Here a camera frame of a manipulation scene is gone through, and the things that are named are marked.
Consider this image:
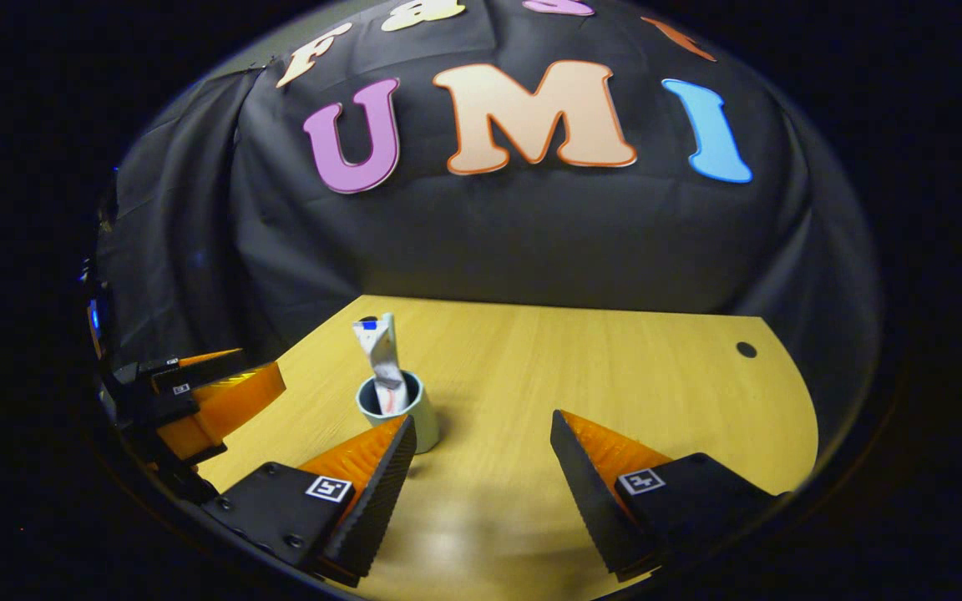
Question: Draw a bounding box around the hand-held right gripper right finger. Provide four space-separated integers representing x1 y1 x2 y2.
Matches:
550 409 782 583

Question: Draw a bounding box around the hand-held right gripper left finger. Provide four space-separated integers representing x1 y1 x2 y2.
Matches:
201 415 418 588

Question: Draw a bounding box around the light blue cup wooden handle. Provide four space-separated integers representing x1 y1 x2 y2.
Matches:
355 370 440 455

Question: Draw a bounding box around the white toothpaste tube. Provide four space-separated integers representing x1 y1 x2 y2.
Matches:
352 313 408 416

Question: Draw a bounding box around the wooden desktop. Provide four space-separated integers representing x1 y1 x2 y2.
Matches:
197 294 820 601

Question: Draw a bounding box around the black backdrop cloth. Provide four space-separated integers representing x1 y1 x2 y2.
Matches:
93 0 883 435

